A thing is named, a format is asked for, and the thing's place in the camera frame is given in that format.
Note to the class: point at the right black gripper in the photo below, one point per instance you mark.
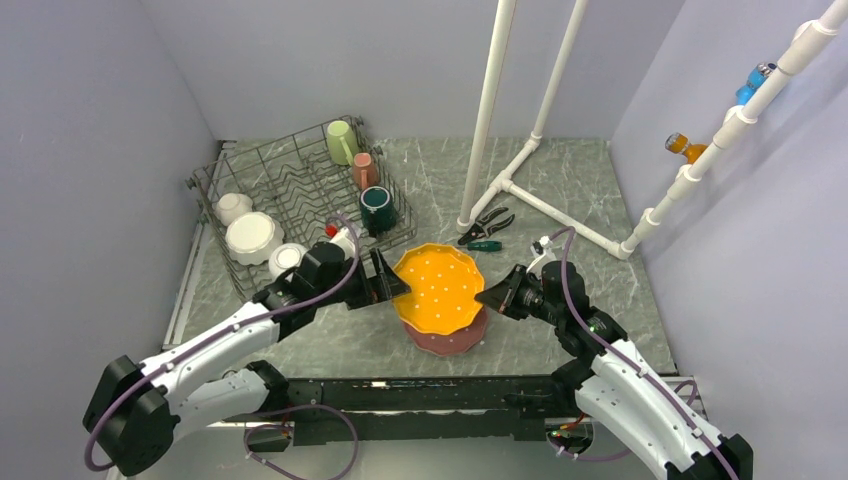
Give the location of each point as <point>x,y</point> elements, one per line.
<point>500,294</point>

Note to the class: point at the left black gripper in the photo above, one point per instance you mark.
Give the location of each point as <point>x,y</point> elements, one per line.
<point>385,285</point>

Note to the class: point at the yellow polka dot plate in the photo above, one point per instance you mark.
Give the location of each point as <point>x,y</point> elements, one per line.
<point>444,282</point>

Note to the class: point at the dark green mug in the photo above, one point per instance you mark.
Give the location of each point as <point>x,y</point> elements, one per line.
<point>377,209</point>

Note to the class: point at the red plate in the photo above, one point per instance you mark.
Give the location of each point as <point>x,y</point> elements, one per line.
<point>455,343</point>

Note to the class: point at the small red-brown mug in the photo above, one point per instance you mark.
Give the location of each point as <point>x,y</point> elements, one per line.
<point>365,171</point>

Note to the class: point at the grey wire dish rack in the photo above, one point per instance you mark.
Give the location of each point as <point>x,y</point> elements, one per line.
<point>293,180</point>

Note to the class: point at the floral scalloped small plate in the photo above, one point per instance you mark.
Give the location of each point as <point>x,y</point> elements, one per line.
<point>252,237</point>

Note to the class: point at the light green mug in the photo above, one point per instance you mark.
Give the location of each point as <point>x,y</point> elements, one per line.
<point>341,142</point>

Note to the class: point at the white scalloped small bowl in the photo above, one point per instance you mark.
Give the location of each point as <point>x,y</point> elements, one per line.
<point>231,206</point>

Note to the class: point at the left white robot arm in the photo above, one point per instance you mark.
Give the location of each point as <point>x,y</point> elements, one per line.
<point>140,409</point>

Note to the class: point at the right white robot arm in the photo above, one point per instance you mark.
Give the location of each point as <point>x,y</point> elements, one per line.
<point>610,381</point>

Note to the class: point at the orange clamp on pipe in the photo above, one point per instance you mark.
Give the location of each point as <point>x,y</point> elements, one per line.
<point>678,143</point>

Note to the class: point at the blue clamp on pipe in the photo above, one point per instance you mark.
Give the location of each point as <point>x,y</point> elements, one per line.
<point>754,81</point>

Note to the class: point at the white PVC pipe diagonal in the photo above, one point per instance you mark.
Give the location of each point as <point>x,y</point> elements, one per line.
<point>809,40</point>

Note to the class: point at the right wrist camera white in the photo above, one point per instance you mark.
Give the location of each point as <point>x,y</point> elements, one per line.
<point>543,254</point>

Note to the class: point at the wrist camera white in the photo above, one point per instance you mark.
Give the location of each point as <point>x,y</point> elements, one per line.
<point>543,254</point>
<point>344,237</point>

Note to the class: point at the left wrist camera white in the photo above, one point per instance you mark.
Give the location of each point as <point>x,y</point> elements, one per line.
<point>344,237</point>

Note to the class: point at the black handled pliers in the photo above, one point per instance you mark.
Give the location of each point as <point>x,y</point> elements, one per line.
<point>487,224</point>

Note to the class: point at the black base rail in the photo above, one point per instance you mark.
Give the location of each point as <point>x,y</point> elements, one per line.
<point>521,408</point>

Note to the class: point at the white PVC pipe frame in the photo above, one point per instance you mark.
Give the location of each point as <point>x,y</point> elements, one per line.
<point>575,78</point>

